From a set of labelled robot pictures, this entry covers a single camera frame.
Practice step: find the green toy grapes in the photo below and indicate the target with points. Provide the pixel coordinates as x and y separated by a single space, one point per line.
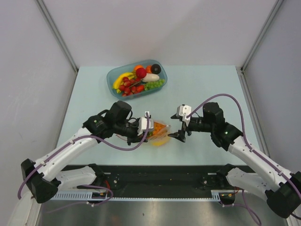
154 84

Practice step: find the white toy mushroom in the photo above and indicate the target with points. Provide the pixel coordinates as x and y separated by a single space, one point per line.
150 77

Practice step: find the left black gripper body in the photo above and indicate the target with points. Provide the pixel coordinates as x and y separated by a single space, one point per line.
131 139

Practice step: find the clear zip top bag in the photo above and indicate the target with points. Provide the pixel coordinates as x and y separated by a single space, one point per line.
135 126

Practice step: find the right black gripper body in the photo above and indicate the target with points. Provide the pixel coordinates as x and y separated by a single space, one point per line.
188 128

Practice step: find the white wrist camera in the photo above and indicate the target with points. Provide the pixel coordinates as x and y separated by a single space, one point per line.
145 123
183 112

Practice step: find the toy orange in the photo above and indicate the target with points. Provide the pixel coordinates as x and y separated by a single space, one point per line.
138 67

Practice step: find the white slotted cable duct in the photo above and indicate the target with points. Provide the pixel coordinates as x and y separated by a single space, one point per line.
97 196

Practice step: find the red toy apple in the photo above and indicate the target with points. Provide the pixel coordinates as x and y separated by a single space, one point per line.
141 73

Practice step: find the dark purple toy fruit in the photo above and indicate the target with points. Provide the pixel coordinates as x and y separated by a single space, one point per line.
155 69

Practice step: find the yellow toy bananas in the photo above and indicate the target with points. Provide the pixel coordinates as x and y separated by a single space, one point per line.
118 81

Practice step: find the green toy leafy vegetable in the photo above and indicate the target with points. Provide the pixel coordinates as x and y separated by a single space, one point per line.
158 130

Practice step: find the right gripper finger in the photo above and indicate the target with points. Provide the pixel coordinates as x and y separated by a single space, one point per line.
178 135
174 116

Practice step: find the small orange toy fruit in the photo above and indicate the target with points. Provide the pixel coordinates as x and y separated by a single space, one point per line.
148 69

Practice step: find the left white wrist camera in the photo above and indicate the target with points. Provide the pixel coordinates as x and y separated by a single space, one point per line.
145 123

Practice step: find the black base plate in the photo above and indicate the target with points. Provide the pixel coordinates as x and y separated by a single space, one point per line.
149 179

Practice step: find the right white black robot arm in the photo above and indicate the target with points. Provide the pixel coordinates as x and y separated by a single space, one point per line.
278 186

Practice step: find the teal plastic fruit tray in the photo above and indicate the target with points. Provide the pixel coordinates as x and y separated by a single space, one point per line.
116 72

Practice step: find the orange yellow toy mango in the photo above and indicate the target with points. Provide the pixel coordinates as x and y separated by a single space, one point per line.
160 142

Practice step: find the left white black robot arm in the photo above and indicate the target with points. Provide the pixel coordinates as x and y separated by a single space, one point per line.
115 127

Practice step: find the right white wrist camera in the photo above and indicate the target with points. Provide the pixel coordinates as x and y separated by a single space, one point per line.
183 112

